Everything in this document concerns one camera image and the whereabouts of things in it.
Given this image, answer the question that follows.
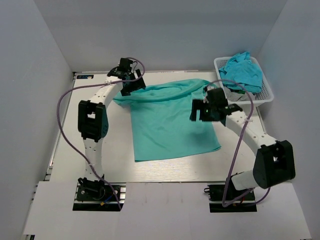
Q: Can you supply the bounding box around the blue label sticker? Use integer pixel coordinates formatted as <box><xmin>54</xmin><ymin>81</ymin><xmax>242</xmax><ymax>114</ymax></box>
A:
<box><xmin>76</xmin><ymin>74</ymin><xmax>94</xmax><ymax>79</ymax></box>

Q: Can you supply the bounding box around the teal green t shirt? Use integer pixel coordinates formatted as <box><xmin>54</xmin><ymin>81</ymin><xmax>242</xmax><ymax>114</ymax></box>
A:
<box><xmin>113</xmin><ymin>78</ymin><xmax>221</xmax><ymax>162</ymax></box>

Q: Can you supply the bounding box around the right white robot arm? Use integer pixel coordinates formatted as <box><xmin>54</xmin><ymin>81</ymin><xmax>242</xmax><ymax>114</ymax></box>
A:
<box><xmin>190</xmin><ymin>88</ymin><xmax>296</xmax><ymax>200</ymax></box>

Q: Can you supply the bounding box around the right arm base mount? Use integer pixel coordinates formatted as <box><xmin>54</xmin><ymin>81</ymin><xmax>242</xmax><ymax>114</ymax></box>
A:
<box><xmin>203</xmin><ymin>183</ymin><xmax>258</xmax><ymax>214</ymax></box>

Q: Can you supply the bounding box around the grey garment in basket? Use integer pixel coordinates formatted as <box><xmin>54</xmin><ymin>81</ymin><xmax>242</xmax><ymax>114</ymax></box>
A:
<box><xmin>224</xmin><ymin>87</ymin><xmax>248</xmax><ymax>102</ymax></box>

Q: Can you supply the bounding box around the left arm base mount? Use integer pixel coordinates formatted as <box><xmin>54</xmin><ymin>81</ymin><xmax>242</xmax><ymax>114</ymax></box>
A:
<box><xmin>72</xmin><ymin>177</ymin><xmax>126</xmax><ymax>212</ymax></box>

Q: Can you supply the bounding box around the blue t shirt in basket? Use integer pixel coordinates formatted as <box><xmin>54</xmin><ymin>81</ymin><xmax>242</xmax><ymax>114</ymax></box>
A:
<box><xmin>218</xmin><ymin>51</ymin><xmax>263</xmax><ymax>94</ymax></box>

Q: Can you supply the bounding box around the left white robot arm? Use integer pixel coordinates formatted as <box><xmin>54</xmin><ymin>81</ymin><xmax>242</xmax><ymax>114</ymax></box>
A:
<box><xmin>77</xmin><ymin>57</ymin><xmax>146</xmax><ymax>181</ymax></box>

